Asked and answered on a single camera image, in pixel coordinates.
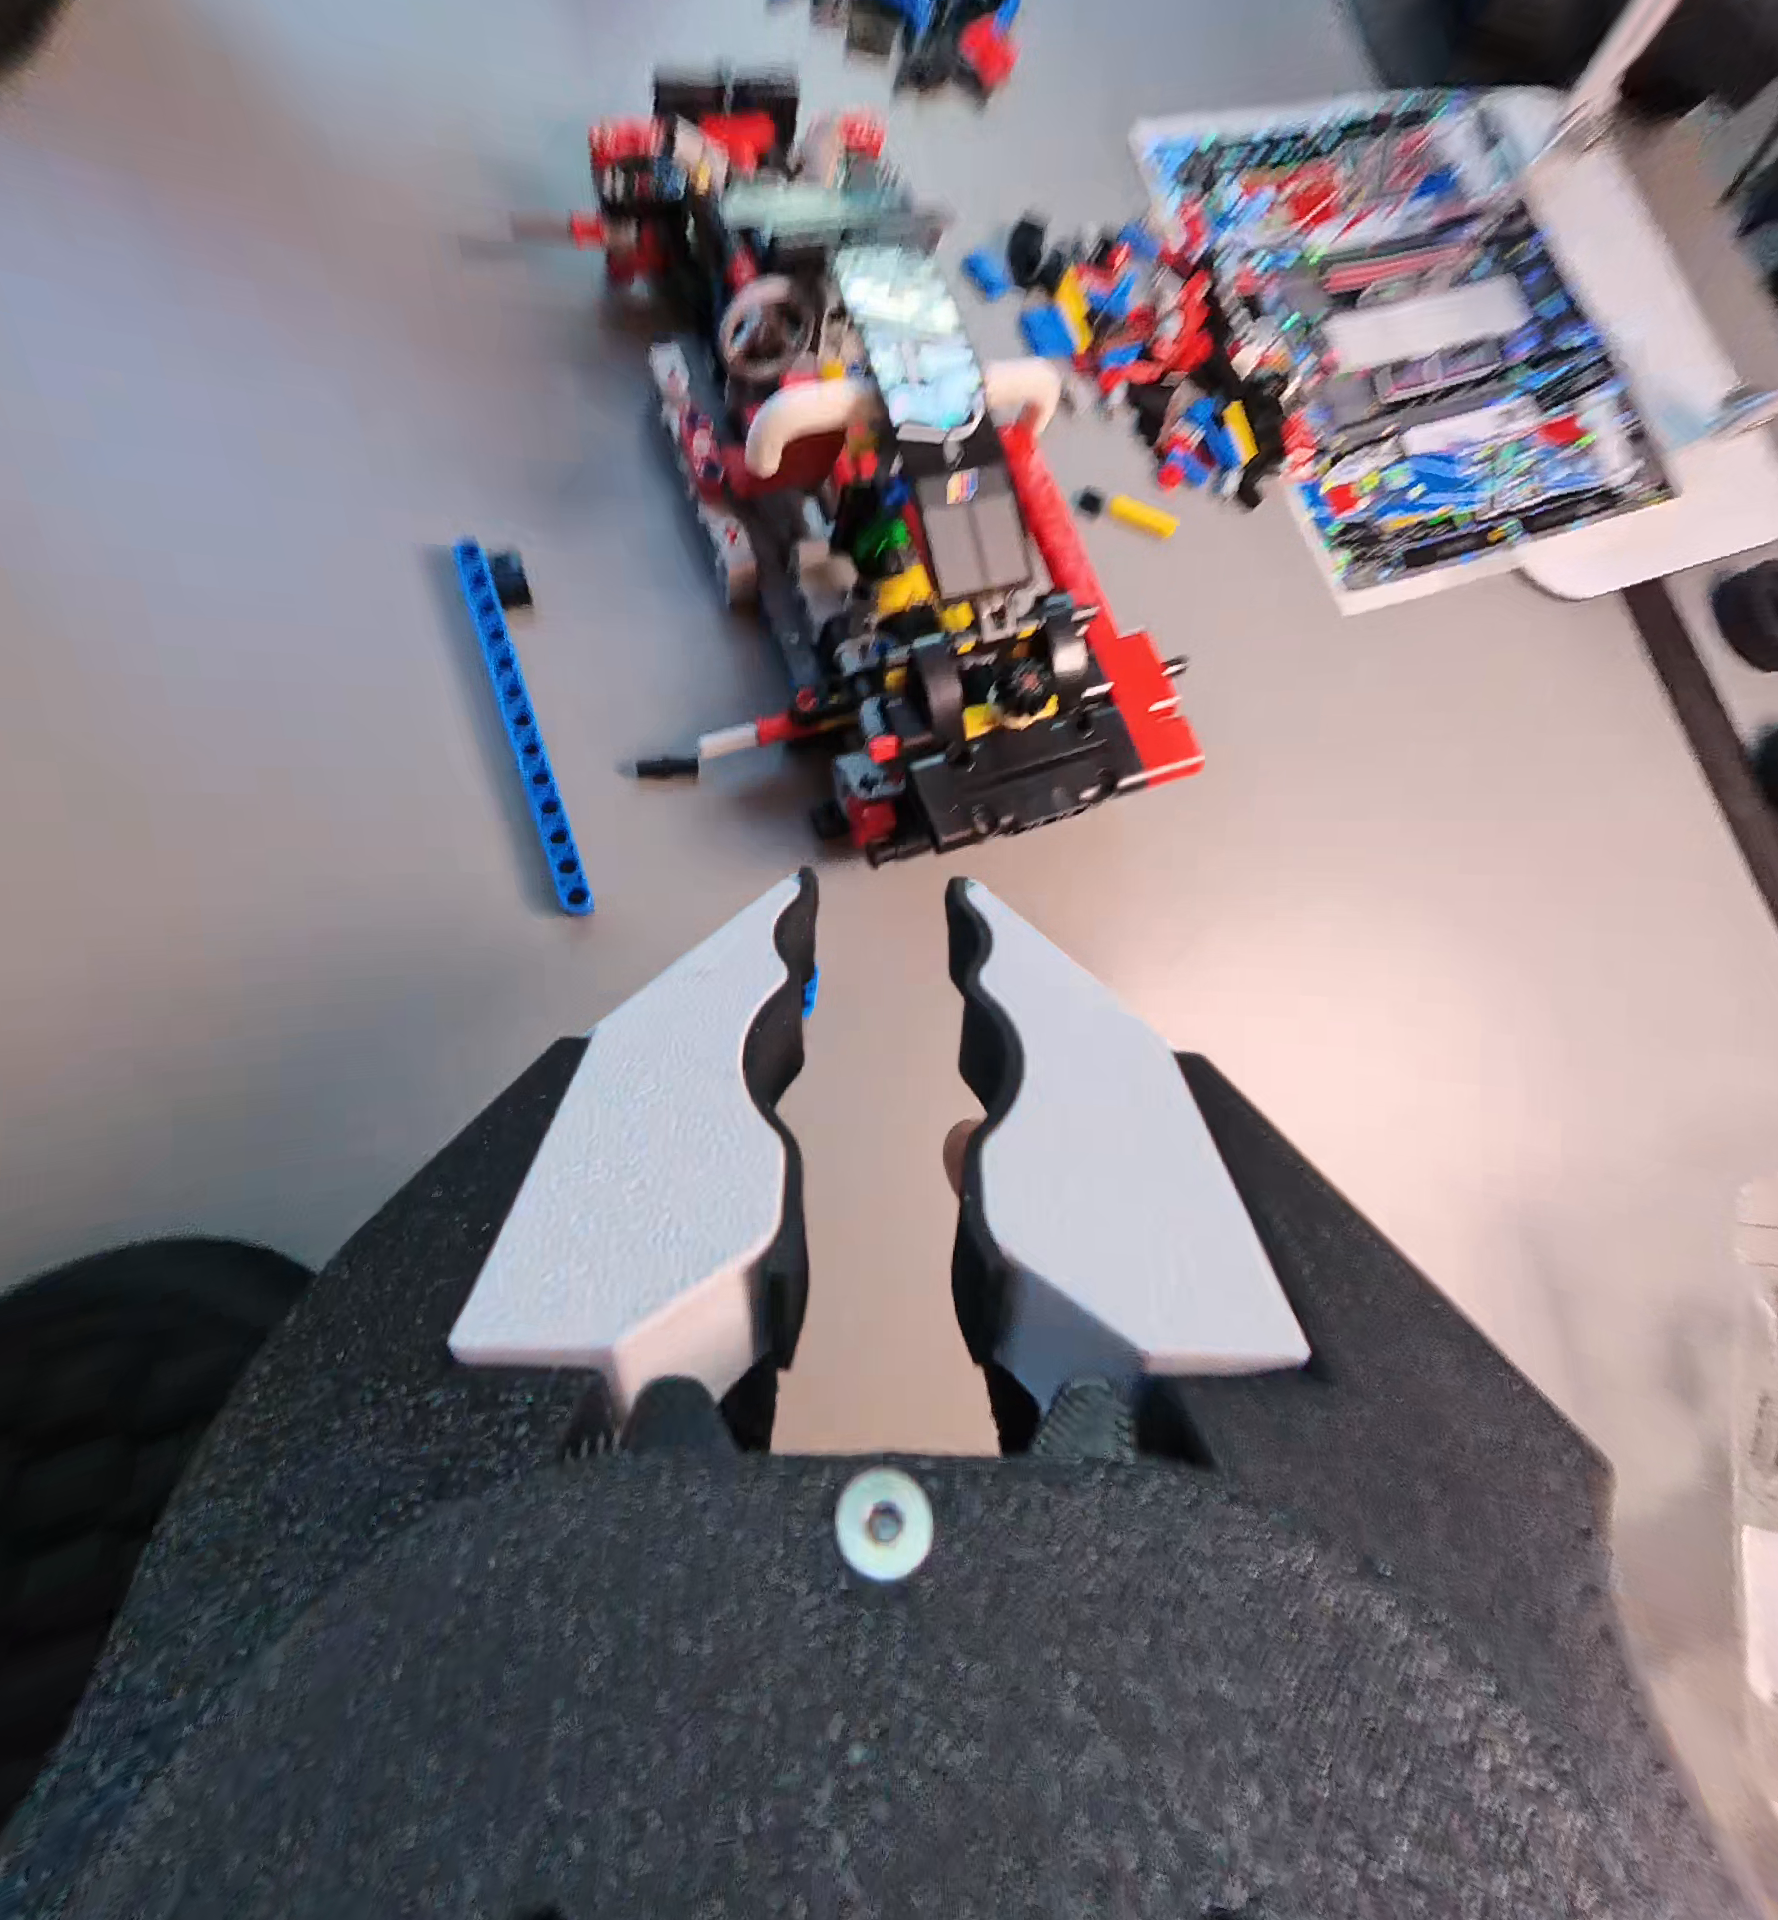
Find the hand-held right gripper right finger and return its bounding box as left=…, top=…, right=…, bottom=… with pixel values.
left=945, top=877, right=1313, bottom=1453

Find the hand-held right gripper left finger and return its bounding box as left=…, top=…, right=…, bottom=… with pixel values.
left=448, top=866, right=821, bottom=1448

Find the long blue lego beam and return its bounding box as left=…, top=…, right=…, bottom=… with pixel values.
left=451, top=537, right=595, bottom=917

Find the lego car chassis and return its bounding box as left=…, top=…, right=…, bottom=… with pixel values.
left=462, top=64, right=1208, bottom=872

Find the white desk stand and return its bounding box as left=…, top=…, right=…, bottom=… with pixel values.
left=1481, top=0, right=1778, bottom=601

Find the pile of mixed lego pieces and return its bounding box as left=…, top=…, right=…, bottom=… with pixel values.
left=965, top=217, right=1318, bottom=503

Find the holographic sticker sheet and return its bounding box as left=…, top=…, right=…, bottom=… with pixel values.
left=1129, top=90, right=1678, bottom=617

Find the pile of black blue pins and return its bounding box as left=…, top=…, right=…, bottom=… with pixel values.
left=806, top=0, right=1023, bottom=98

